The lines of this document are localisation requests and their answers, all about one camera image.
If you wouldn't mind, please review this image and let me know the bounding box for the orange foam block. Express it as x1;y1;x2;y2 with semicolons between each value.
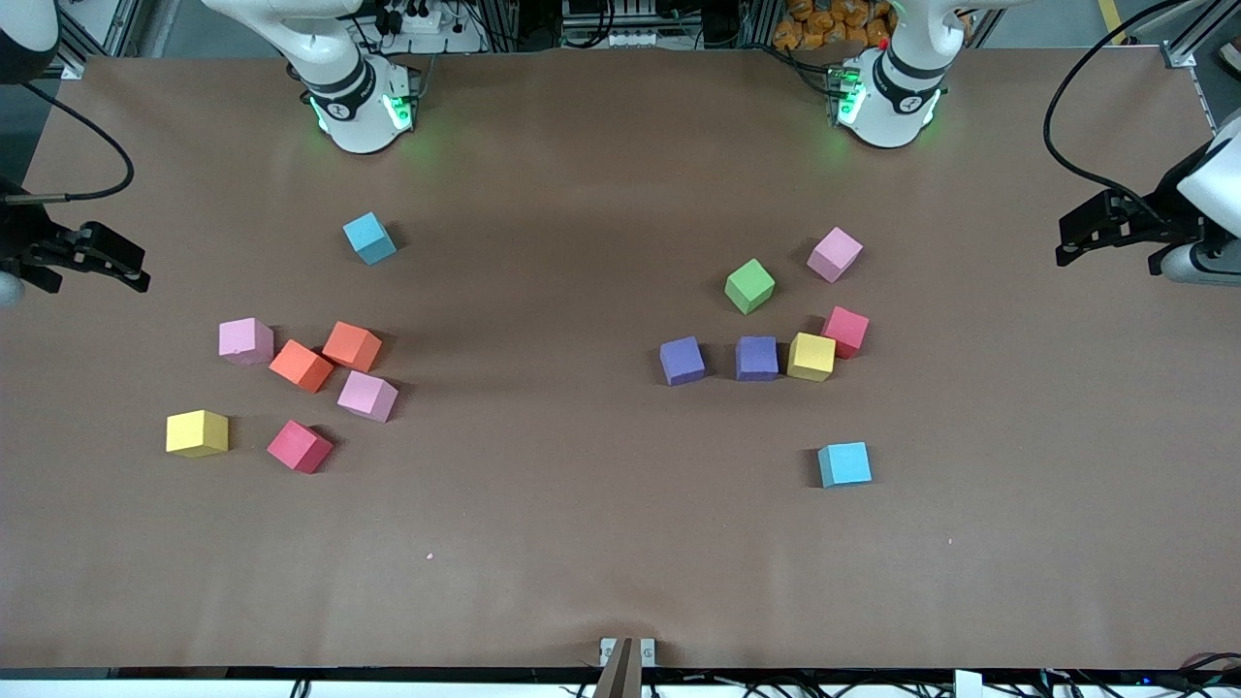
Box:
321;321;384;373
269;339;335;394

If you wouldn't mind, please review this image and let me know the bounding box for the red foam block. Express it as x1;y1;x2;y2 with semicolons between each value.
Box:
822;305;871;360
267;419;334;475

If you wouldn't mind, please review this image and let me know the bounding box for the pink foam block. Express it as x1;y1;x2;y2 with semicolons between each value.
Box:
807;227;864;284
336;370;399;424
218;317;275;366

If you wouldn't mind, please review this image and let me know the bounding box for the yellow foam block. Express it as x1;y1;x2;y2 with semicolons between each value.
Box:
786;332;837;383
166;409;230;459

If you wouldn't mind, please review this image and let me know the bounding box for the purple foam block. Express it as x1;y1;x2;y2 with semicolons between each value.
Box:
659;335;707;387
734;335;780;382

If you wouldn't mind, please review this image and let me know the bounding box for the light blue foam block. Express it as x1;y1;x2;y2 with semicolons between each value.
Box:
817;441;873;489
342;212;398;267

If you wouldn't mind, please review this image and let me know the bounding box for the orange snack bag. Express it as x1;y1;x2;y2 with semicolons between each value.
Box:
773;0;898;51

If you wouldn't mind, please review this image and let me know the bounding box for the green foam block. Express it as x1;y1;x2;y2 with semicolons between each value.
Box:
724;258;777;316

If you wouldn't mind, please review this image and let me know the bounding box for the white power strip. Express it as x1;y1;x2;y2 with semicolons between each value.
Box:
373;0;486;54

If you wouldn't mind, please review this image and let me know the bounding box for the white electronics box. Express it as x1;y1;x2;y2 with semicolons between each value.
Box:
560;0;662;49

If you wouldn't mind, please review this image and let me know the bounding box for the brown paper table cover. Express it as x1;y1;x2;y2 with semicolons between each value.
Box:
0;47;1241;672

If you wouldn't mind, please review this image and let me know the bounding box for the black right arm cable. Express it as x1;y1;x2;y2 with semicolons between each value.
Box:
5;82;134;203

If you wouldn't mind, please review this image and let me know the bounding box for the silver aluminium frame profile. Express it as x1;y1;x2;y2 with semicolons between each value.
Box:
1130;0;1241;71
44;0;146;80

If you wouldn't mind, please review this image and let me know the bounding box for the grey metal camera bracket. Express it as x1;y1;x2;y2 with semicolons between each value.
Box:
599;637;657;698

